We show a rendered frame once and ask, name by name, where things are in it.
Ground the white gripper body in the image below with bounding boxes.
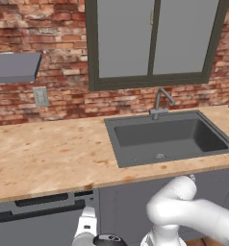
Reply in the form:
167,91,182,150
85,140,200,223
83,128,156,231
79,206,98,228

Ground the grey wall shelf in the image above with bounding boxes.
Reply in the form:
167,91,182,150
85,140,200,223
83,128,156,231
0,52,43,86

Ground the dark grey sink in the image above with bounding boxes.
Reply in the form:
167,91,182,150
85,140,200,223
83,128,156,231
103,110,229,169

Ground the dark framed window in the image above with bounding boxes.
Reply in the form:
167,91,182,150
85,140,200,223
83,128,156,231
85,0,229,92

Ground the black dishwasher door handle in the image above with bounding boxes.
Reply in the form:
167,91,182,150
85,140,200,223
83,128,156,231
0,199,88,224

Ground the grey wall socket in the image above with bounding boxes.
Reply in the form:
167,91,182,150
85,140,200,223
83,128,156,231
32,86,51,109

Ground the grey metal tap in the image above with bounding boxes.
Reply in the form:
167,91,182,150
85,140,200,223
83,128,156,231
148,87,177,121

